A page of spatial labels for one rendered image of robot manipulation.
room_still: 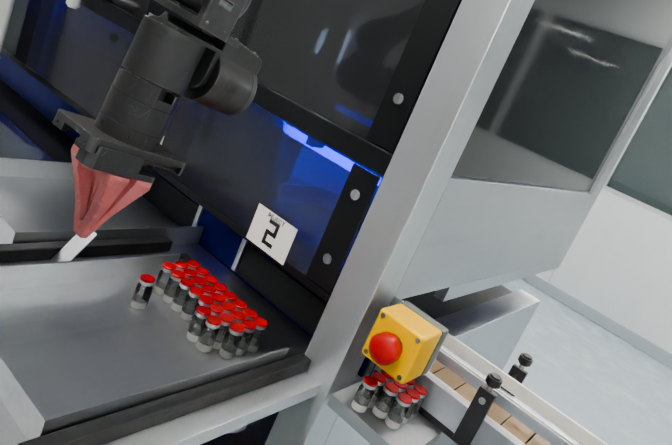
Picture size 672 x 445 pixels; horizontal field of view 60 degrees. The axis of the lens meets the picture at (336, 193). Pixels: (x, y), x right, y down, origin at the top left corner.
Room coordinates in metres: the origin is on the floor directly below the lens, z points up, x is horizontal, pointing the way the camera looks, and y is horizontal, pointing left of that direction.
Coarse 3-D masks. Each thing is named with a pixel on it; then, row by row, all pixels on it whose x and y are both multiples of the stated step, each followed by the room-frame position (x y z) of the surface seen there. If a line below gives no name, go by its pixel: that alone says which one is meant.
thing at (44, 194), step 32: (0, 160) 0.93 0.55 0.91; (32, 160) 0.98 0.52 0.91; (0, 192) 0.88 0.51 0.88; (32, 192) 0.93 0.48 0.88; (64, 192) 0.98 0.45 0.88; (0, 224) 0.75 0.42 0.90; (32, 224) 0.82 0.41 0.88; (64, 224) 0.87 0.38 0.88; (128, 224) 0.96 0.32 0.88; (160, 224) 1.02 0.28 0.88
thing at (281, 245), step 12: (264, 216) 0.84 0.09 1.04; (276, 216) 0.83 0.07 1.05; (252, 228) 0.85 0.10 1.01; (264, 228) 0.83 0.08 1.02; (288, 228) 0.81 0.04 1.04; (252, 240) 0.84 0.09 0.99; (276, 240) 0.82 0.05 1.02; (288, 240) 0.81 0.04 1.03; (276, 252) 0.81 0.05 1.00; (288, 252) 0.80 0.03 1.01
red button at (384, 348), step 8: (376, 336) 0.67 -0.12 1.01; (384, 336) 0.67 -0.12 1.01; (392, 336) 0.67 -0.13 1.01; (376, 344) 0.67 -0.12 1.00; (384, 344) 0.66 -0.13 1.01; (392, 344) 0.66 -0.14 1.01; (400, 344) 0.67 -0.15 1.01; (376, 352) 0.66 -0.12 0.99; (384, 352) 0.66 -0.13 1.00; (392, 352) 0.66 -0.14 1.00; (400, 352) 0.67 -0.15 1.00; (376, 360) 0.66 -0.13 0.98; (384, 360) 0.66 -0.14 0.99; (392, 360) 0.66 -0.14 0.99
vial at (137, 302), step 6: (144, 282) 0.72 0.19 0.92; (138, 288) 0.72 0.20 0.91; (144, 288) 0.72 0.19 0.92; (150, 288) 0.72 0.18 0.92; (138, 294) 0.72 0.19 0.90; (144, 294) 0.72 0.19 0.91; (132, 300) 0.72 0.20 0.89; (138, 300) 0.72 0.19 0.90; (144, 300) 0.72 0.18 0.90; (132, 306) 0.72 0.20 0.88; (138, 306) 0.72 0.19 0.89; (144, 306) 0.72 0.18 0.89
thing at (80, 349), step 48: (0, 288) 0.64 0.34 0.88; (48, 288) 0.68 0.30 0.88; (96, 288) 0.73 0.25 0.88; (0, 336) 0.56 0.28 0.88; (48, 336) 0.59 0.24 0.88; (96, 336) 0.63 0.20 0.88; (144, 336) 0.67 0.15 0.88; (0, 384) 0.48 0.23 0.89; (48, 384) 0.52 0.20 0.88; (96, 384) 0.55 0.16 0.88; (144, 384) 0.58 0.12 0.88; (192, 384) 0.59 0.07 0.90; (48, 432) 0.44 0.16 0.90
